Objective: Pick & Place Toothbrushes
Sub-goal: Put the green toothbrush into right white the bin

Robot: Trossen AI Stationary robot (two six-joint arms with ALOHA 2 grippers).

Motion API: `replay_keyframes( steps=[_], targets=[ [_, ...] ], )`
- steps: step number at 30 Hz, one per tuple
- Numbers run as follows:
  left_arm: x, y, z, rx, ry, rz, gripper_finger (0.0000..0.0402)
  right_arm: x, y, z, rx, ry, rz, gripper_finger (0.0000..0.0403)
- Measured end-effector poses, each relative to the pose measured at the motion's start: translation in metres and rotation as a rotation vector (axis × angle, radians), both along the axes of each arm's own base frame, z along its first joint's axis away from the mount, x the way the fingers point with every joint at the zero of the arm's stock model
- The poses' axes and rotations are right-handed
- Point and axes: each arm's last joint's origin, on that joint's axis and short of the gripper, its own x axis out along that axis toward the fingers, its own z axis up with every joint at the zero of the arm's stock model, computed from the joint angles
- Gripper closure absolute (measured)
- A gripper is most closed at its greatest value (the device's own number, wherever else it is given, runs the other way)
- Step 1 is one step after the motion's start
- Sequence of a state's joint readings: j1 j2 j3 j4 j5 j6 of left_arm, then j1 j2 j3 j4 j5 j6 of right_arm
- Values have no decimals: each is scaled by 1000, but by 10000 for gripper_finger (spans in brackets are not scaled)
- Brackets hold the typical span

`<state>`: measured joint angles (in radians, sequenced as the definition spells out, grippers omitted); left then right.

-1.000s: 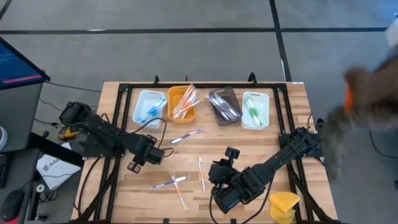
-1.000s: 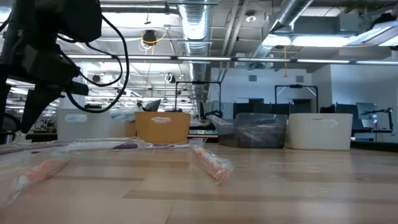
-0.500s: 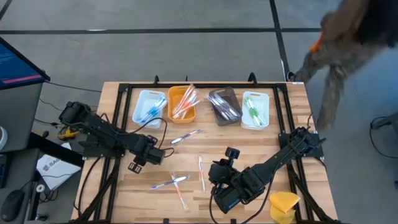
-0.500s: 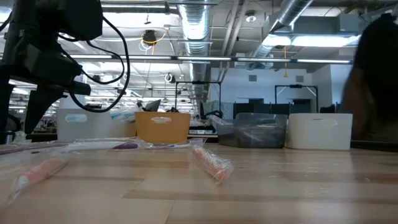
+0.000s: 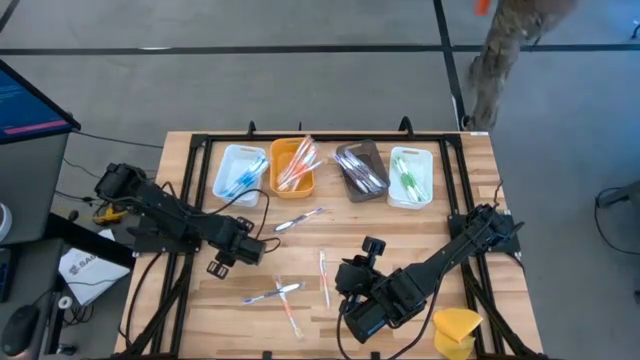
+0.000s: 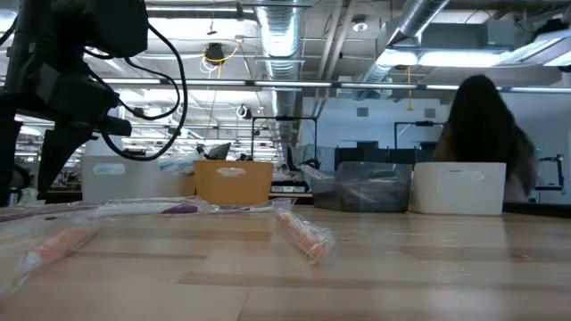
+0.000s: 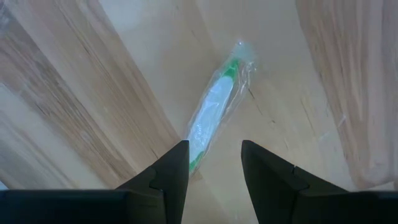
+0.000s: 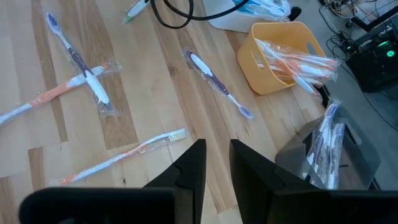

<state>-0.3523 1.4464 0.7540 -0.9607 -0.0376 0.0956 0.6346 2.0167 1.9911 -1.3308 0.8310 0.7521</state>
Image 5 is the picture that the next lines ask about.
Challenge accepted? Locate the person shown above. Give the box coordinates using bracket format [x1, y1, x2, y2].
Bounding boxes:
[460, 0, 584, 133]

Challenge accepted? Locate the dark keyboard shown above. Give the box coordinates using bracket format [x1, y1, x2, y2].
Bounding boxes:
[0, 247, 12, 303]

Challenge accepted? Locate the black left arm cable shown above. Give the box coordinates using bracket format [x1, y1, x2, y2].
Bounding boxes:
[159, 182, 282, 254]

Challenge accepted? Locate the orange plastic bin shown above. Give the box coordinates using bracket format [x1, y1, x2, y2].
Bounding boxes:
[268, 137, 317, 200]

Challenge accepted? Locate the grey desk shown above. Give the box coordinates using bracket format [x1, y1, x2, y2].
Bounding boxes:
[0, 132, 71, 246]

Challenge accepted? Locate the yellow cable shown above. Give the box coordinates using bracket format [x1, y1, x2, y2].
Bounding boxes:
[92, 204, 129, 226]

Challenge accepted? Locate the green toothbrush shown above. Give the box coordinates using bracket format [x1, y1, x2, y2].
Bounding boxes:
[398, 167, 419, 201]
[402, 172, 429, 203]
[405, 177, 431, 204]
[393, 158, 416, 194]
[397, 159, 424, 199]
[391, 156, 409, 184]

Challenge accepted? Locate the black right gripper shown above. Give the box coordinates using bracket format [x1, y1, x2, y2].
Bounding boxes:
[333, 236, 401, 345]

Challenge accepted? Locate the white plastic bin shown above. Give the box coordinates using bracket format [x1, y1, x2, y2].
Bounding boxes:
[386, 145, 434, 210]
[212, 144, 270, 209]

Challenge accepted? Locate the white printed booklet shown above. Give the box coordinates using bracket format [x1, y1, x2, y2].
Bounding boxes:
[58, 228, 131, 306]

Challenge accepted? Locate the black computer mouse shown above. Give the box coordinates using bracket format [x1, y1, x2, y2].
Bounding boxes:
[0, 304, 40, 359]

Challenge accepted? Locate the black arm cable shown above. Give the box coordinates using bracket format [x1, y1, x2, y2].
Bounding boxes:
[335, 279, 451, 360]
[159, 182, 282, 254]

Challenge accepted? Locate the black stand foot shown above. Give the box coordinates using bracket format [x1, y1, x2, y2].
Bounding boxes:
[593, 179, 640, 217]

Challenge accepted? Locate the yellow cloth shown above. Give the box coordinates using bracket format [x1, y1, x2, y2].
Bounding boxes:
[432, 308, 485, 360]

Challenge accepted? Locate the grey translucent plastic bin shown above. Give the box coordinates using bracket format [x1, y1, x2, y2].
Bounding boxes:
[334, 139, 391, 204]

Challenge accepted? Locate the computer monitor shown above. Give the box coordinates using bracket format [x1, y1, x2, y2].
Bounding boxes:
[0, 58, 82, 146]

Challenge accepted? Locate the orange toothbrush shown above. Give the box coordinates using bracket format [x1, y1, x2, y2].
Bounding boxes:
[318, 248, 332, 310]
[277, 149, 314, 190]
[272, 274, 305, 341]
[277, 137, 312, 186]
[278, 159, 326, 192]
[287, 147, 319, 192]
[279, 144, 319, 191]
[282, 135, 317, 189]

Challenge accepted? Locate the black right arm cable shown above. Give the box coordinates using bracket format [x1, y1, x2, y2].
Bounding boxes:
[335, 279, 451, 360]

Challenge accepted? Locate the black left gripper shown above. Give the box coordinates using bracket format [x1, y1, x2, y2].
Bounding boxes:
[206, 215, 269, 280]

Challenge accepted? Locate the white round object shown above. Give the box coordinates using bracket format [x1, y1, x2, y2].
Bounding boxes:
[0, 202, 12, 244]

